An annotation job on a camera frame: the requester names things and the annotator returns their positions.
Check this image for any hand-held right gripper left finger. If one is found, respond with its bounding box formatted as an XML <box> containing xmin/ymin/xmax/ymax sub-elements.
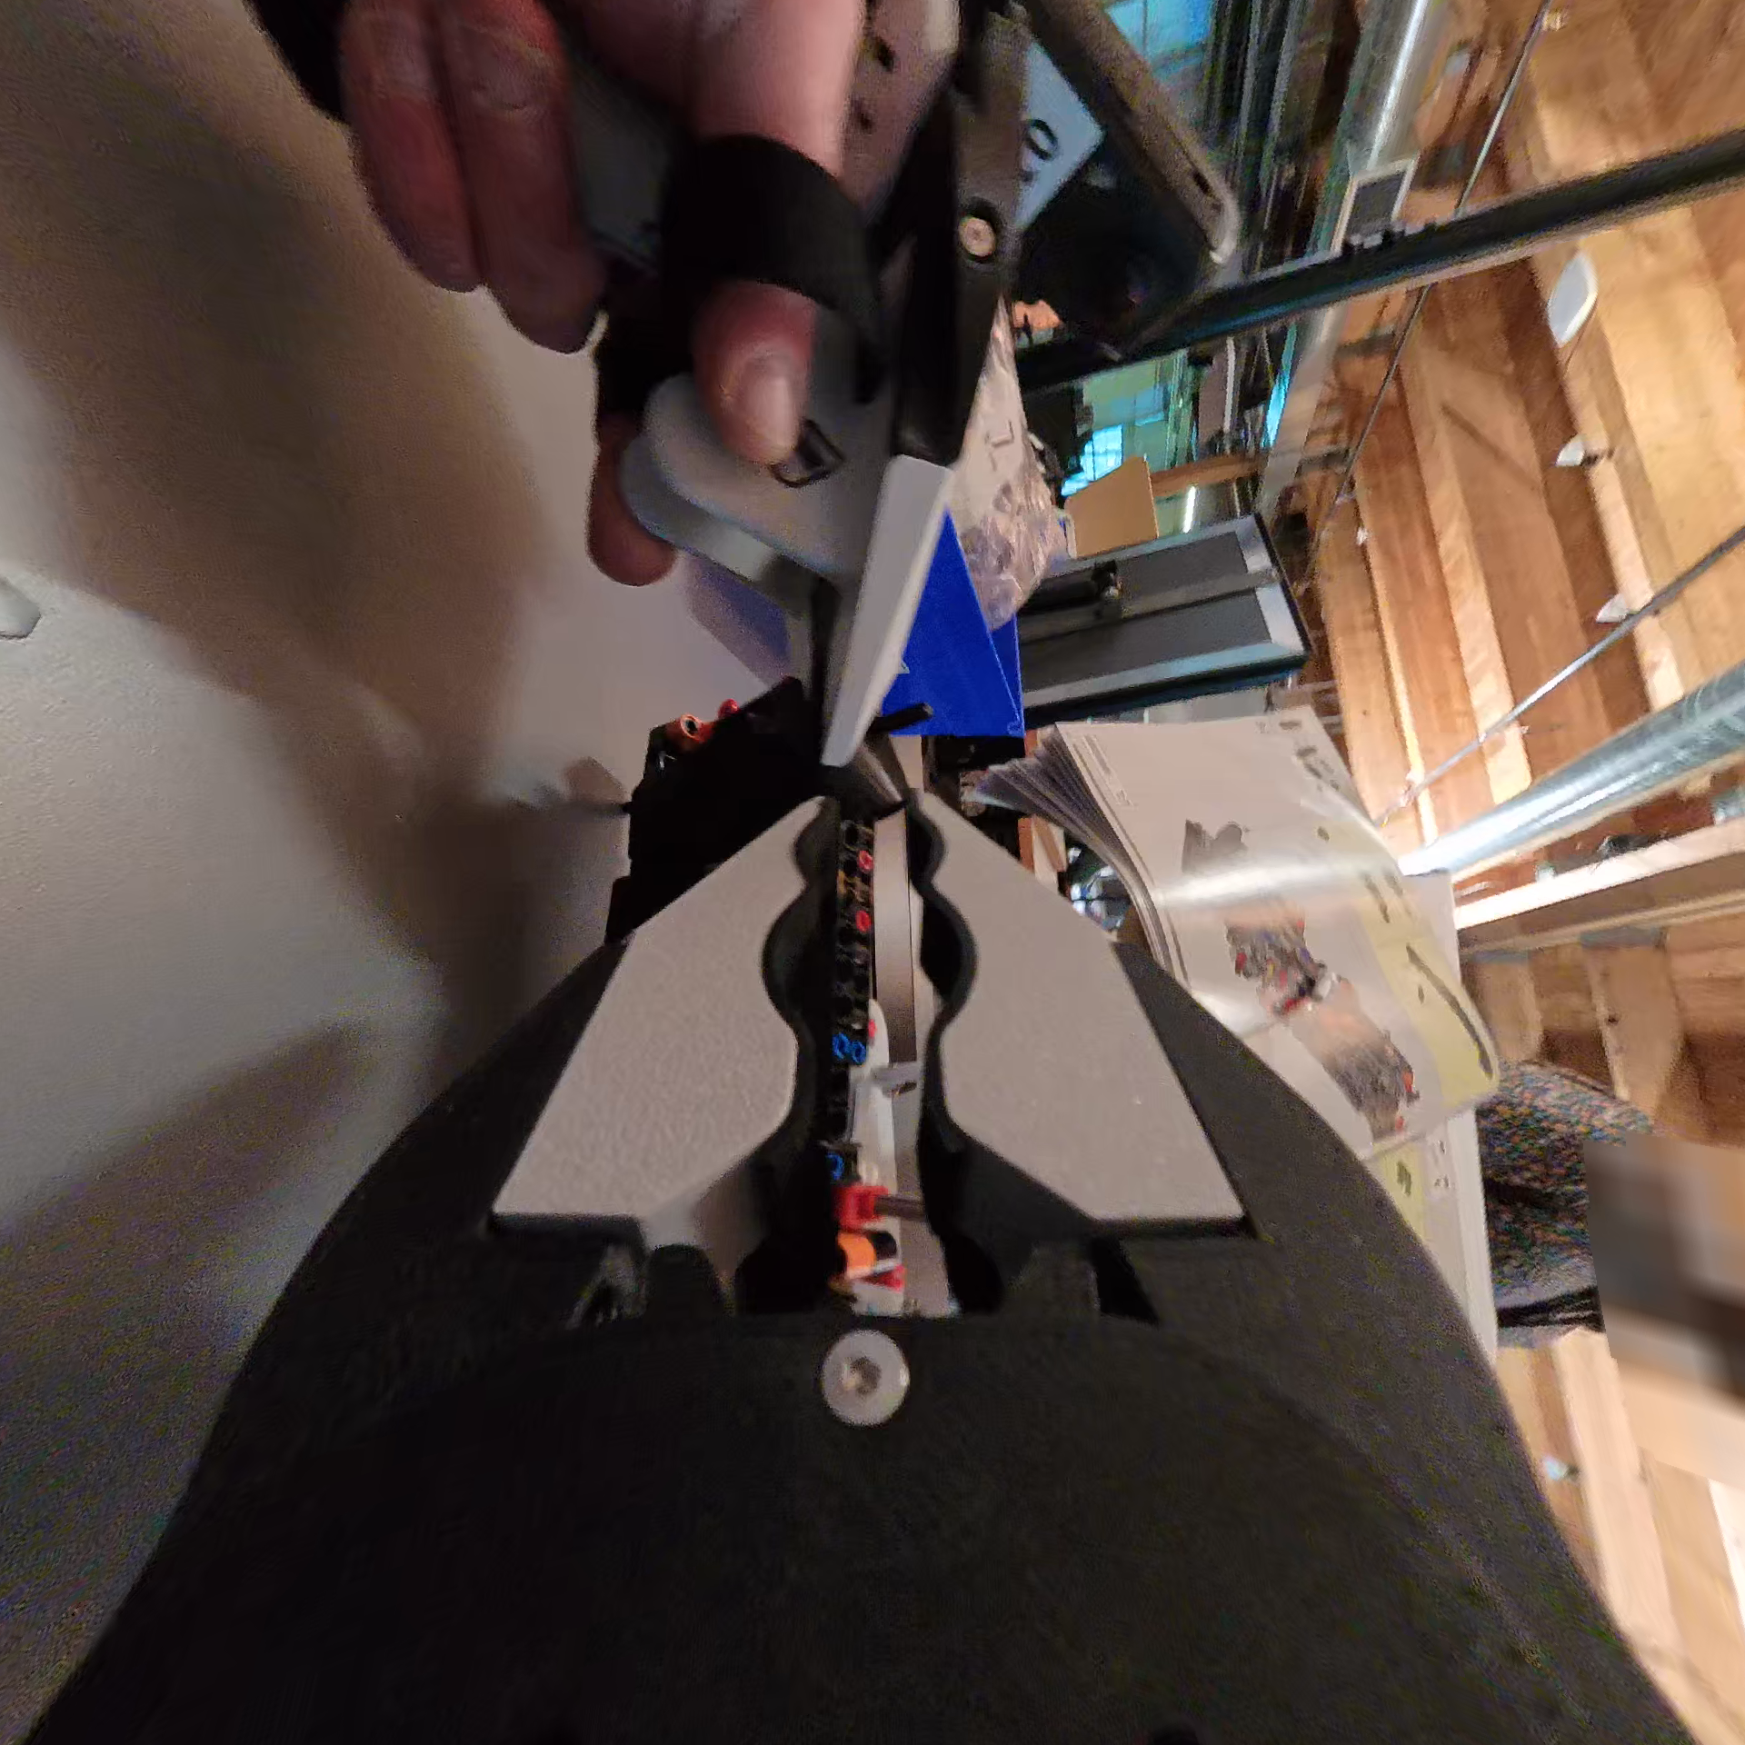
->
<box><xmin>491</xmin><ymin>798</ymin><xmax>841</xmax><ymax>1276</ymax></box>

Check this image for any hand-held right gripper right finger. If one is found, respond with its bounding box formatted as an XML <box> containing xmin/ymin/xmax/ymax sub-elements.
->
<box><xmin>906</xmin><ymin>793</ymin><xmax>1246</xmax><ymax>1303</ymax></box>

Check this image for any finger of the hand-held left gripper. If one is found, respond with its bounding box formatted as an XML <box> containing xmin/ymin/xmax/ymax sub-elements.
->
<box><xmin>818</xmin><ymin>453</ymin><xmax>958</xmax><ymax>770</ymax></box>

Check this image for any lego car chassis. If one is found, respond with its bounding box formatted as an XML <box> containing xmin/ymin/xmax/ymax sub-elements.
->
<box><xmin>605</xmin><ymin>677</ymin><xmax>956</xmax><ymax>1321</ymax></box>

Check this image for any person's left hand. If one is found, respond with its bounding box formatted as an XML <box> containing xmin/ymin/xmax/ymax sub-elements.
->
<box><xmin>341</xmin><ymin>0</ymin><xmax>876</xmax><ymax>591</ymax></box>

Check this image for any blue storage bin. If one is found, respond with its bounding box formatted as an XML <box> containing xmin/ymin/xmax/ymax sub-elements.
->
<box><xmin>879</xmin><ymin>510</ymin><xmax>1028</xmax><ymax>742</ymax></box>

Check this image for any pile of clear plastic bags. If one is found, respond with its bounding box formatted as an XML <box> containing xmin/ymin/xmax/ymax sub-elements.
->
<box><xmin>951</xmin><ymin>303</ymin><xmax>1074</xmax><ymax>633</ymax></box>

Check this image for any paper booklet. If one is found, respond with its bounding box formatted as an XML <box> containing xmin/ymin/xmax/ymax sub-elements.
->
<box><xmin>971</xmin><ymin>708</ymin><xmax>1501</xmax><ymax>1164</ymax></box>

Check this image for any silver-edged equipment case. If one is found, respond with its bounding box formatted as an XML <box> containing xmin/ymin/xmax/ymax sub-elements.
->
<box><xmin>1016</xmin><ymin>518</ymin><xmax>1314</xmax><ymax>719</ymax></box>

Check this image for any white instruction booklet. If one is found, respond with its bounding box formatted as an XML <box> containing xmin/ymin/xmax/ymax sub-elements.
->
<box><xmin>1362</xmin><ymin>872</ymin><xmax>1501</xmax><ymax>1357</ymax></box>

